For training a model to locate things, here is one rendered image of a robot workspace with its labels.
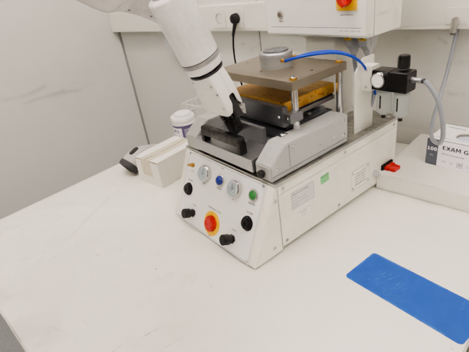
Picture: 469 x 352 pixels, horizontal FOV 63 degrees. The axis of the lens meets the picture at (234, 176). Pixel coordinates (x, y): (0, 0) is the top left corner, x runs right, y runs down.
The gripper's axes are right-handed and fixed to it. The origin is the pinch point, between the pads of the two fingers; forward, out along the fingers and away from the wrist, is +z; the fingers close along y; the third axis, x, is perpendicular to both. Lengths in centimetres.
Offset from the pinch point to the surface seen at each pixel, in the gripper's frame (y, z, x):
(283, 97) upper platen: 7.1, -1.4, 10.5
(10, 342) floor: -97, 71, -100
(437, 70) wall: 15, 24, 60
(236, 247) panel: 10.5, 18.1, -19.0
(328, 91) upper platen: 10.2, 4.3, 21.2
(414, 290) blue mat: 43, 26, -4
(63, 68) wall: -152, 4, 4
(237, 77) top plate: -4.2, -6.6, 8.8
